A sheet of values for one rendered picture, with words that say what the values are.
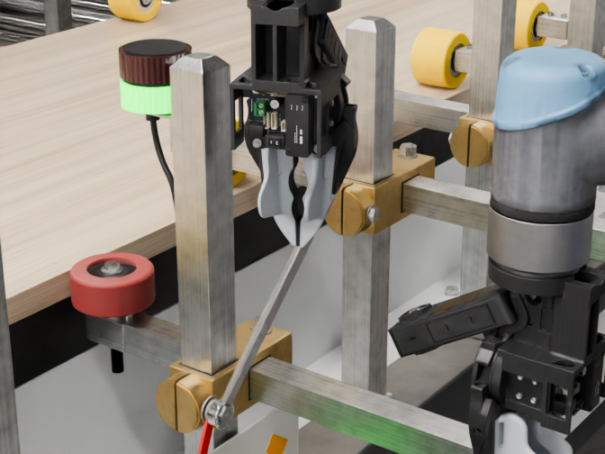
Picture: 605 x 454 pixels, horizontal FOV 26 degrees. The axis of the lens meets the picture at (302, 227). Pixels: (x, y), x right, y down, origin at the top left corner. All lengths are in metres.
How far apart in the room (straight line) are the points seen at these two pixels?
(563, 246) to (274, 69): 0.24
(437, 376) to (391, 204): 0.27
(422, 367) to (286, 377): 0.39
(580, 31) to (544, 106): 0.80
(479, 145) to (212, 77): 0.50
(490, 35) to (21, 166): 0.56
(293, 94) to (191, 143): 0.13
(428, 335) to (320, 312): 0.66
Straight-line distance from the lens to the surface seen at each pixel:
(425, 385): 1.47
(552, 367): 0.96
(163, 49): 1.08
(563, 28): 2.03
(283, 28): 0.97
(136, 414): 1.43
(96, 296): 1.23
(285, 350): 1.20
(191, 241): 1.09
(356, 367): 1.37
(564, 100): 0.90
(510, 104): 0.91
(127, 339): 1.26
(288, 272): 1.08
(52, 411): 1.33
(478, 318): 0.99
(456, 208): 1.29
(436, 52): 1.82
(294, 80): 0.97
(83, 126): 1.70
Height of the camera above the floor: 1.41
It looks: 22 degrees down
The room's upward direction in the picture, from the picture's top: straight up
